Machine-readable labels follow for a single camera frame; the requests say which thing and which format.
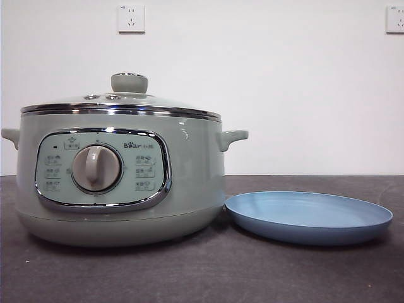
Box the glass lid with green knob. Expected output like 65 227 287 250
21 73 221 116

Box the pale green electric steamer pot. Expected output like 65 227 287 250
1 109 249 249

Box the blue round plate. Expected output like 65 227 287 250
224 190 394 246

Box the white wall socket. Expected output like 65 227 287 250
118 4 146 35
386 5 404 35

